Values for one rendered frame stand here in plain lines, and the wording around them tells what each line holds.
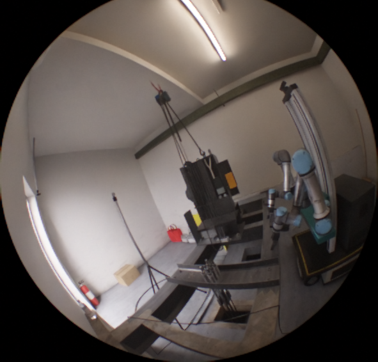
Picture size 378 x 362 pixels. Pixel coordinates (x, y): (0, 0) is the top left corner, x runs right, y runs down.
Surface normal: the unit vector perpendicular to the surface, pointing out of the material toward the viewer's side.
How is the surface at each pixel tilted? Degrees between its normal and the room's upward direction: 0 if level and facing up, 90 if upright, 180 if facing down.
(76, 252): 90
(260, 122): 90
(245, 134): 90
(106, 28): 180
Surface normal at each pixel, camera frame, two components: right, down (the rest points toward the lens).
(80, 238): 0.79, -0.35
